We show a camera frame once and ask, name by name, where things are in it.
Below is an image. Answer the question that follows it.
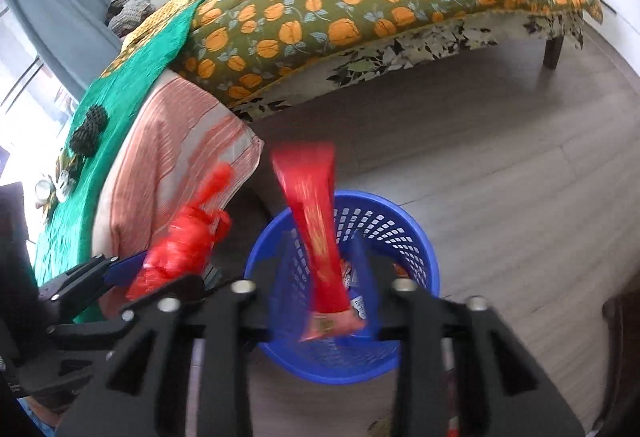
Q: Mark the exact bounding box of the pile of clothes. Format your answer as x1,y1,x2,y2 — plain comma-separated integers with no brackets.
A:
105,0,156,38

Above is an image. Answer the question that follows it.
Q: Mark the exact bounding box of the leaf print bed sheet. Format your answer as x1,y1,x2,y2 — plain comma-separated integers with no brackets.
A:
230,12,586,122

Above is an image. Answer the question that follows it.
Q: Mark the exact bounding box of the red plastic bag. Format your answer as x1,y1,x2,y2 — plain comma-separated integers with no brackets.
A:
125,164,236,303

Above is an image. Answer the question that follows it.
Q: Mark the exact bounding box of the grey blue curtain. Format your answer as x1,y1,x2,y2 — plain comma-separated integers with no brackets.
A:
5,0,123,92

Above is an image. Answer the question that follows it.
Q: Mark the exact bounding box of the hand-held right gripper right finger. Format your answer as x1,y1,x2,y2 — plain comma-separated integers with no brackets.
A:
349,237,586,437

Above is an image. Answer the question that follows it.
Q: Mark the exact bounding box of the pink striped cloth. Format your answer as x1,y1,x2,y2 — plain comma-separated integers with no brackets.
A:
92,77,266,318

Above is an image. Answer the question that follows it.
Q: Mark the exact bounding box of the blue plastic basket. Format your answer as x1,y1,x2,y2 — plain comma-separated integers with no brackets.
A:
243,189,441,385

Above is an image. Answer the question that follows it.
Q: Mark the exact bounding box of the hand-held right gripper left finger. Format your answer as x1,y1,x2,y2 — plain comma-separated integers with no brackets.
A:
55,237,312,437

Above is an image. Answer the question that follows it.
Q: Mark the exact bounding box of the long red wrapper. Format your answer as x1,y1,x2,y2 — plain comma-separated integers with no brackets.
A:
270,142,367,344

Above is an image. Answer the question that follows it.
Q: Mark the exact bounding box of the green patterned cloth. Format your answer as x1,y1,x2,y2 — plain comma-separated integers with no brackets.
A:
32,0,201,323

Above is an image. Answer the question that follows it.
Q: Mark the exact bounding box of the black foam net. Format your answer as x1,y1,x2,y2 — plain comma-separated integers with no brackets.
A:
67,104,108,158

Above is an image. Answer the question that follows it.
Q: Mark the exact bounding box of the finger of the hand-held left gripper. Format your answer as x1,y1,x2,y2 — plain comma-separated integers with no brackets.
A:
36,252,151,314
45,273,207,352

